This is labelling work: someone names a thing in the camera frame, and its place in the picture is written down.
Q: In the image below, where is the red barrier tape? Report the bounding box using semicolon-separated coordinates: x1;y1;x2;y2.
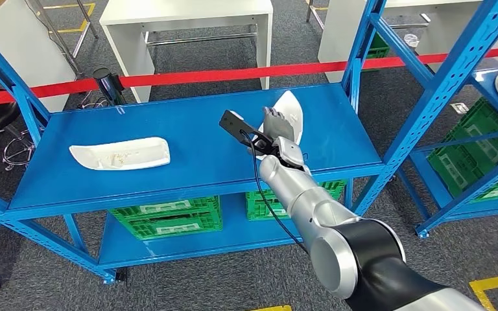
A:
0;46;498;108

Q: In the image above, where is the wide blue metal shelf rack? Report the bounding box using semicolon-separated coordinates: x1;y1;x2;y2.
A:
0;0;498;286

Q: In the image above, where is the black barrier post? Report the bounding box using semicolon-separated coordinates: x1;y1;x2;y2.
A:
92;67;126;106

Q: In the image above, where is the chrome tube frame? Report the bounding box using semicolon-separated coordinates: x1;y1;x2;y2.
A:
23;0;99;79

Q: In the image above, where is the white cabinet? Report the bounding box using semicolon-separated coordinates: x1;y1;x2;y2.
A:
0;0;77;113

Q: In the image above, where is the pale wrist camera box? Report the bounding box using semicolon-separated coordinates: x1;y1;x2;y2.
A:
276;136;307;169

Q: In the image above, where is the white table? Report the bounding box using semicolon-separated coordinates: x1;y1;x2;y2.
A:
416;0;498;74
317;0;433;83
99;0;274;104

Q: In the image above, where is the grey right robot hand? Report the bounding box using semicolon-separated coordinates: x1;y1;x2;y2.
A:
247;106;296;156

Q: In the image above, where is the speckled white curved plastic part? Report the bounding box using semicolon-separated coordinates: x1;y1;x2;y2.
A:
69;137;171;172

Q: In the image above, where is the black flat bracket module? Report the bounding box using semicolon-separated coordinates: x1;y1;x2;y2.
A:
219;109;283;158

